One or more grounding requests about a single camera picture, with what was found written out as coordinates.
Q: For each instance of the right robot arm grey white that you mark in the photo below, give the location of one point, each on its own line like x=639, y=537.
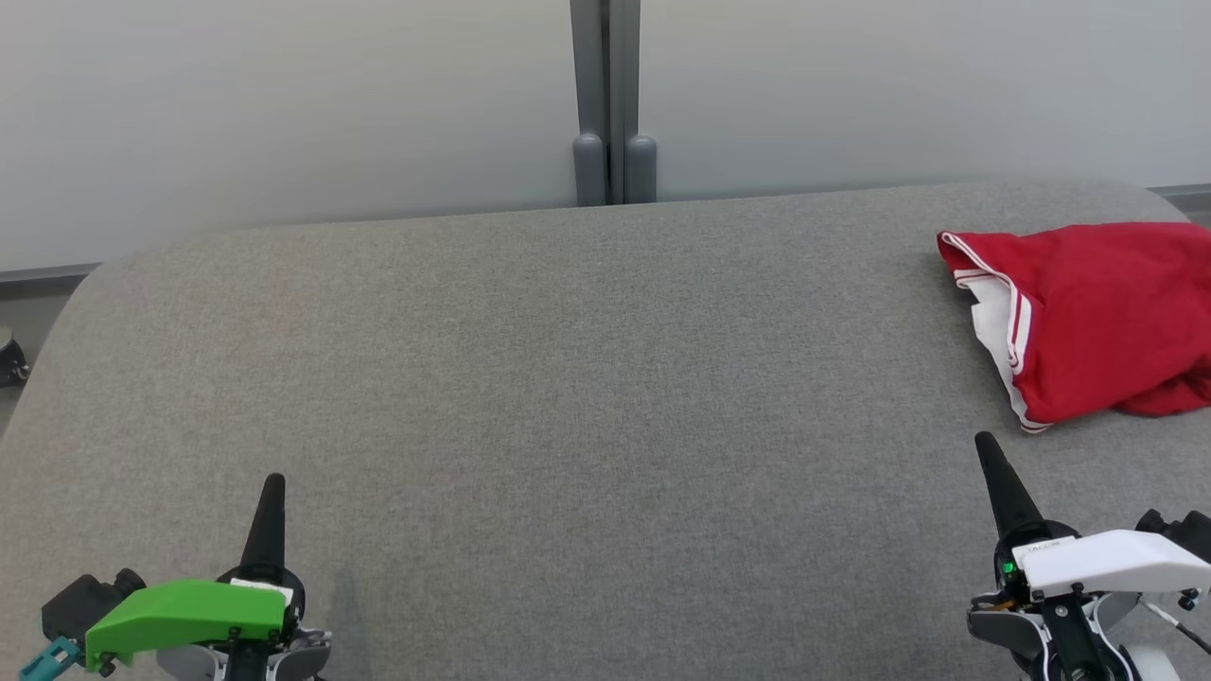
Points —
x=1003, y=629

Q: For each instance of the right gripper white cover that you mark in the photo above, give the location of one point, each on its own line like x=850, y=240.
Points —
x=1116, y=563

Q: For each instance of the grey partition post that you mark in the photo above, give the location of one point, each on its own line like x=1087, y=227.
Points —
x=641, y=170
x=588, y=170

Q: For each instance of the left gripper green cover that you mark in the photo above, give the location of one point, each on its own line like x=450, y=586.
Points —
x=180, y=615

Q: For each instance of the teal left camera connector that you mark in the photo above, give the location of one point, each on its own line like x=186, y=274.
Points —
x=47, y=662

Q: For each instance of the red basketball jersey white trim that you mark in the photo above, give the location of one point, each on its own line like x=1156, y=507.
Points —
x=1088, y=303

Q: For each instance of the black round caster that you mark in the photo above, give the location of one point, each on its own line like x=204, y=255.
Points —
x=11, y=364

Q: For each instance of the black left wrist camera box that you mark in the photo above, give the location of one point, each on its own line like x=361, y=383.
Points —
x=80, y=605

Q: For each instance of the grey partition bottom rail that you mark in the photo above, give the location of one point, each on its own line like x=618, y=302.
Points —
x=1187, y=191
x=38, y=276

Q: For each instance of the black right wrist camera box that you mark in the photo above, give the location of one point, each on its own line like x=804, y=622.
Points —
x=1183, y=525

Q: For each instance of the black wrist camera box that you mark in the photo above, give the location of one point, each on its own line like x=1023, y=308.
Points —
x=1183, y=525
x=80, y=605

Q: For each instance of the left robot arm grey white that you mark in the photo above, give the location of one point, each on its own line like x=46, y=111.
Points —
x=303, y=653

